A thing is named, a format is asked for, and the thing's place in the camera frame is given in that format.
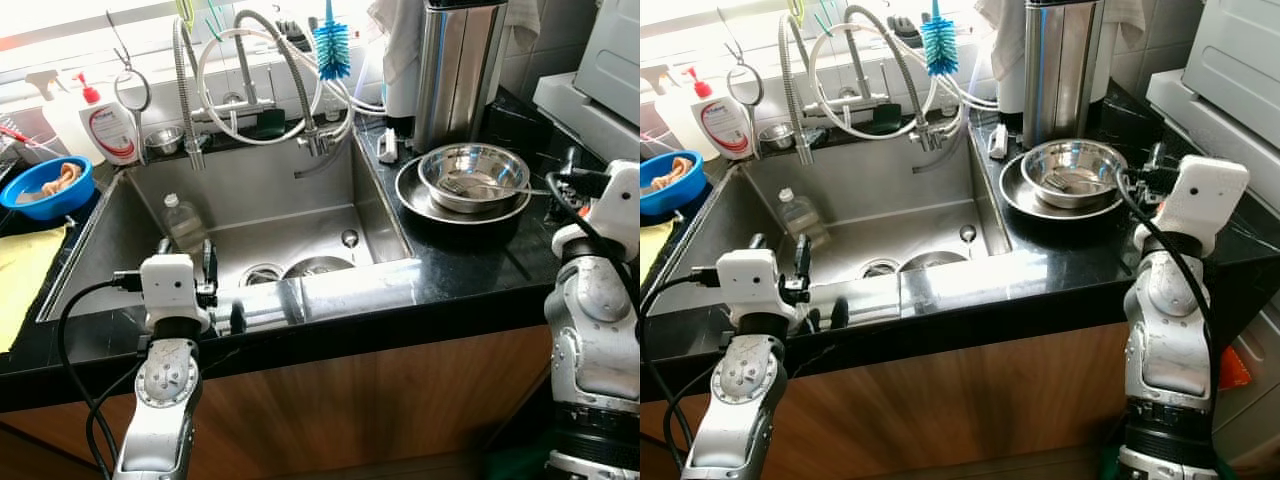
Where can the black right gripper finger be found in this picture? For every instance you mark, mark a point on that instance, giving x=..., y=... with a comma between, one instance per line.
x=1158, y=156
x=570, y=162

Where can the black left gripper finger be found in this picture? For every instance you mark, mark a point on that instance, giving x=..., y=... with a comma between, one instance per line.
x=803, y=255
x=163, y=247
x=209, y=260
x=756, y=242

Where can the wide steel plate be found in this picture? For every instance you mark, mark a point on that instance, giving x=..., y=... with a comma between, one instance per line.
x=408, y=195
x=1010, y=190

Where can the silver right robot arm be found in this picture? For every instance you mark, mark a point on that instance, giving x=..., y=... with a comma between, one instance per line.
x=1165, y=340
x=595, y=340

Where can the clear plastic bottle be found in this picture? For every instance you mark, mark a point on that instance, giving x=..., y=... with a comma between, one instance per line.
x=803, y=225
x=188, y=230

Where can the round steel drain strainer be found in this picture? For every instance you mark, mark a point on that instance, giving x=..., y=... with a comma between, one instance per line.
x=880, y=268
x=262, y=273

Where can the blue plastic bowl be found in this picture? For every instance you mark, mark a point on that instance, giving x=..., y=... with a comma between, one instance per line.
x=60, y=205
x=670, y=205

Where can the deep steel bowl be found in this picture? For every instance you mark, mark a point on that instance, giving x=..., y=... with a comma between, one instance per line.
x=1075, y=160
x=475, y=165

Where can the beige orange rag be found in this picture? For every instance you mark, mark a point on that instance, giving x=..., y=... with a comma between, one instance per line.
x=680, y=170
x=60, y=178

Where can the yellow cloth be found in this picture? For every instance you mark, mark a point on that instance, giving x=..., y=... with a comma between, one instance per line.
x=25, y=280
x=655, y=250

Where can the stainless steel sink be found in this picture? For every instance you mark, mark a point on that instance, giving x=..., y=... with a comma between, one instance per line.
x=250, y=180
x=860, y=180

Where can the white spray bottle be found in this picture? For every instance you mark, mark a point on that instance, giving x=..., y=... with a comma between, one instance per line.
x=65, y=125
x=675, y=120

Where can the small steel cup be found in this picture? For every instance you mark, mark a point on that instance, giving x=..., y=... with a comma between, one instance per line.
x=163, y=140
x=775, y=136

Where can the white washing machine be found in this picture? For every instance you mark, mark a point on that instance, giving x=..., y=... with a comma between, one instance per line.
x=1240, y=50
x=610, y=60

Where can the white soap pump bottle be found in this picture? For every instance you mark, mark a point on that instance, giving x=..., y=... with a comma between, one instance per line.
x=722, y=125
x=112, y=130

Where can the tall steel canister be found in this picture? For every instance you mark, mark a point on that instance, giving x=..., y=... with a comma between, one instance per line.
x=1060, y=80
x=455, y=80

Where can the dark green sponge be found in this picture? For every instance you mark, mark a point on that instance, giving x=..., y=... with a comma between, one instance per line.
x=268, y=123
x=887, y=118

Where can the chrome faucet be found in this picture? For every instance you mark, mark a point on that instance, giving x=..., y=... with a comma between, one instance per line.
x=850, y=100
x=240, y=105

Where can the small white plastic plug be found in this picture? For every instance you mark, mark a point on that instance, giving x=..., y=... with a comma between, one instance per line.
x=997, y=140
x=388, y=148

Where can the wooden cabinet front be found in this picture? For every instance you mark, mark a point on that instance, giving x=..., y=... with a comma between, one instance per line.
x=350, y=400
x=950, y=400

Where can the orange plastic piece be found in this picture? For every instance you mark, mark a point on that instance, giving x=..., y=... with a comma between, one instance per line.
x=1233, y=370

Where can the blue bottle brush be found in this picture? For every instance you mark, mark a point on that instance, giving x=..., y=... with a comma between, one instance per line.
x=332, y=50
x=939, y=48

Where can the green floor cloth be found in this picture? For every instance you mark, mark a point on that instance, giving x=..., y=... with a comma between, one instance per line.
x=520, y=465
x=1110, y=465

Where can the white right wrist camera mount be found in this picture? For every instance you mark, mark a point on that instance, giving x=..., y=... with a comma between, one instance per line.
x=1205, y=195
x=620, y=210

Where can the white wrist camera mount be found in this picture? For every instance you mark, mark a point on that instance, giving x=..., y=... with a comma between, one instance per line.
x=750, y=280
x=168, y=285
x=1205, y=195
x=620, y=210

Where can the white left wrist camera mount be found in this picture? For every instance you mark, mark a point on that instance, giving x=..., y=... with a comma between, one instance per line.
x=168, y=285
x=750, y=280

